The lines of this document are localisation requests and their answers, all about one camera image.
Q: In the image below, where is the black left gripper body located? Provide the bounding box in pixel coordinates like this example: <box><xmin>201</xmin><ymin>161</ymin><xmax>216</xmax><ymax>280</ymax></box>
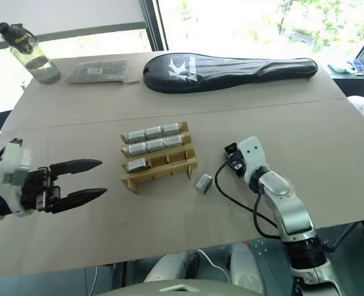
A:
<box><xmin>19</xmin><ymin>165</ymin><xmax>62</xmax><ymax>214</ymax></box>

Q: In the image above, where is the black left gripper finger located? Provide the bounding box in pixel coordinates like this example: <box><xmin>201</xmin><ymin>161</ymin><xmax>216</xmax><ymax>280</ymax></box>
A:
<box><xmin>45</xmin><ymin>187</ymin><xmax>109</xmax><ymax>215</ymax></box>
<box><xmin>49</xmin><ymin>158</ymin><xmax>103</xmax><ymax>180</ymax></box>

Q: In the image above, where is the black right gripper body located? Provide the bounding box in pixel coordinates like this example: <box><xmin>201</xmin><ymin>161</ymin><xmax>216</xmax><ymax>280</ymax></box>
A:
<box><xmin>223</xmin><ymin>142</ymin><xmax>247</xmax><ymax>178</ymax></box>

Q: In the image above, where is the wooden slotted tray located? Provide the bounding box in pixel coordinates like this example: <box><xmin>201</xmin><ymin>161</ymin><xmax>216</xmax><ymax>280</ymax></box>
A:
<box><xmin>119</xmin><ymin>121</ymin><xmax>199</xmax><ymax>195</ymax></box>

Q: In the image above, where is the loose silver battery cell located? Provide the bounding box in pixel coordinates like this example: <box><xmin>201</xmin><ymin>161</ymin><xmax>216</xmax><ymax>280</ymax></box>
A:
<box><xmin>195</xmin><ymin>173</ymin><xmax>214</xmax><ymax>196</ymax></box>

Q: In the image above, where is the black racket cover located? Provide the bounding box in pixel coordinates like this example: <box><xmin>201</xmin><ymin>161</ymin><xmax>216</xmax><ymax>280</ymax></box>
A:
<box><xmin>142</xmin><ymin>52</ymin><xmax>319</xmax><ymax>94</ymax></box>

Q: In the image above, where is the grey checked zip pouch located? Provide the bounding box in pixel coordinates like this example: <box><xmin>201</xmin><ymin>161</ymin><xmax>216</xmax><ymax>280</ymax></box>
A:
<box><xmin>65</xmin><ymin>59</ymin><xmax>140</xmax><ymax>86</ymax></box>

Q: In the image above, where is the white rounded robot leg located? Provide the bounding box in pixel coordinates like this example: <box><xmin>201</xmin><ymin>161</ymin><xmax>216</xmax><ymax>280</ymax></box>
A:
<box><xmin>142</xmin><ymin>250</ymin><xmax>198</xmax><ymax>283</ymax></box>
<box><xmin>229</xmin><ymin>242</ymin><xmax>266</xmax><ymax>294</ymax></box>

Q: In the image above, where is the clear black-capped water bottle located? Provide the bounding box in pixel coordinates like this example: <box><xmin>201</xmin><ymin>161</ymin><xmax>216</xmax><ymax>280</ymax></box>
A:
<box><xmin>0</xmin><ymin>22</ymin><xmax>62</xmax><ymax>85</ymax></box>

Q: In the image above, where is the silver robot torso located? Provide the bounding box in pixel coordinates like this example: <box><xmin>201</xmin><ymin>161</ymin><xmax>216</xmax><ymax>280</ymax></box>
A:
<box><xmin>94</xmin><ymin>276</ymin><xmax>243</xmax><ymax>296</ymax></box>

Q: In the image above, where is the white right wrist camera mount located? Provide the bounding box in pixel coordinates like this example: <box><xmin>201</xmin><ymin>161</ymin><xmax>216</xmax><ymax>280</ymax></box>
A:
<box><xmin>238</xmin><ymin>136</ymin><xmax>267</xmax><ymax>186</ymax></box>

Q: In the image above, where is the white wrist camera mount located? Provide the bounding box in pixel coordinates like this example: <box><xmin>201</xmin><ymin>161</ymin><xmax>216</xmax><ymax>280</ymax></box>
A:
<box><xmin>0</xmin><ymin>138</ymin><xmax>33</xmax><ymax>218</ymax></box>
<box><xmin>238</xmin><ymin>136</ymin><xmax>267</xmax><ymax>186</ymax></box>

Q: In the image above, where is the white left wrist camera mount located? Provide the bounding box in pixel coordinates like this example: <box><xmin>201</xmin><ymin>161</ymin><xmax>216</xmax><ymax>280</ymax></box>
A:
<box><xmin>0</xmin><ymin>138</ymin><xmax>33</xmax><ymax>218</ymax></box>

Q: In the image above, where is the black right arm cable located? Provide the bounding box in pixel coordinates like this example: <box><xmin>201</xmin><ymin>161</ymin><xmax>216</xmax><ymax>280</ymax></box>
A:
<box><xmin>213</xmin><ymin>161</ymin><xmax>281</xmax><ymax>239</ymax></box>

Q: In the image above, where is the small silver camera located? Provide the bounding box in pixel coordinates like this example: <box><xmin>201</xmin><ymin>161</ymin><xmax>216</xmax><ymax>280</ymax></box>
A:
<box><xmin>145</xmin><ymin>138</ymin><xmax>168</xmax><ymax>154</ymax></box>
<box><xmin>164</xmin><ymin>134</ymin><xmax>186</xmax><ymax>149</ymax></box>
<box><xmin>124</xmin><ymin>157</ymin><xmax>148</xmax><ymax>173</ymax></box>
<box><xmin>126</xmin><ymin>129</ymin><xmax>149</xmax><ymax>144</ymax></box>
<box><xmin>145</xmin><ymin>125</ymin><xmax>166</xmax><ymax>141</ymax></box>
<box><xmin>123</xmin><ymin>142</ymin><xmax>149</xmax><ymax>157</ymax></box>
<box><xmin>162</xmin><ymin>122</ymin><xmax>184</xmax><ymax>137</ymax></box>

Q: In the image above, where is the thin white cable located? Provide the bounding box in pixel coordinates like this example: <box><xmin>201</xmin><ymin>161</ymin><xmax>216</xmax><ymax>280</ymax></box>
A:
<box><xmin>196</xmin><ymin>248</ymin><xmax>232</xmax><ymax>283</ymax></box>

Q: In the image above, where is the dark window frame post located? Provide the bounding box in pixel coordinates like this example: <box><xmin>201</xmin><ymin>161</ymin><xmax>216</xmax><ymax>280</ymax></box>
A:
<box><xmin>137</xmin><ymin>0</ymin><xmax>171</xmax><ymax>52</ymax></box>

